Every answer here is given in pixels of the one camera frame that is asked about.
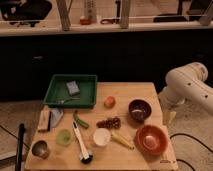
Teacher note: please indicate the grey sponge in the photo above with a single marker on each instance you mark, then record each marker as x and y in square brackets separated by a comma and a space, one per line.
[73, 88]

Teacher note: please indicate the metal cup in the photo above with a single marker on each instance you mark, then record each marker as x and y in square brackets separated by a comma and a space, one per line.
[40, 149]

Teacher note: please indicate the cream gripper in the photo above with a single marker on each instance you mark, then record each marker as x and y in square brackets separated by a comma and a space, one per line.
[168, 116]

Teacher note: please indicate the white plastic cup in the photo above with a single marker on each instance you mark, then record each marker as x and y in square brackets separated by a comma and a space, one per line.
[101, 137]

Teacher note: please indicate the wooden block with knife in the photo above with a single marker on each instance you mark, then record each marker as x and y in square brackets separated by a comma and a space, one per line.
[44, 121]

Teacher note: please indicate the red bowl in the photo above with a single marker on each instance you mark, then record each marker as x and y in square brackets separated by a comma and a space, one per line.
[151, 140]

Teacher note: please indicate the green plastic tray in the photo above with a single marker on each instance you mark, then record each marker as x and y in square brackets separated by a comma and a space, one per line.
[57, 90]

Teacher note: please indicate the green cucumber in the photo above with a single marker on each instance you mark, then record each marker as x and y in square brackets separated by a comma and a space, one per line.
[81, 122]

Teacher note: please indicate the black office chair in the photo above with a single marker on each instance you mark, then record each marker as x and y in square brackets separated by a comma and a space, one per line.
[30, 12]

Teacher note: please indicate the white black brush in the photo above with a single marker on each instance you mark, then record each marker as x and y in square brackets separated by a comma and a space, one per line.
[86, 157]

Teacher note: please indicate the bunch of red grapes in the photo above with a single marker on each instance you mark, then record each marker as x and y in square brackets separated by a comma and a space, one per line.
[109, 123]

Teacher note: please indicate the green fork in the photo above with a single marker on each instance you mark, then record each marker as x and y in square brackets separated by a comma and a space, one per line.
[67, 100]

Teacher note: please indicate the yellow banana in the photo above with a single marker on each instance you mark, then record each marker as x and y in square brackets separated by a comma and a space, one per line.
[122, 140]

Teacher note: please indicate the black pole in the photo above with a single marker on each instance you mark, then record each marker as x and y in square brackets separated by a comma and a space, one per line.
[20, 144]

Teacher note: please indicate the dark purple bowl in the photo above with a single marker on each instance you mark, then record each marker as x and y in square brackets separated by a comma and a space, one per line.
[139, 110]

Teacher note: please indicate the green plastic cup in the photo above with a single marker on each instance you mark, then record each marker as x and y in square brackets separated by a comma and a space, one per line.
[63, 137]

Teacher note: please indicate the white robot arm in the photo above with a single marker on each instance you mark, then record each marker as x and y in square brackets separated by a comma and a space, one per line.
[185, 83]

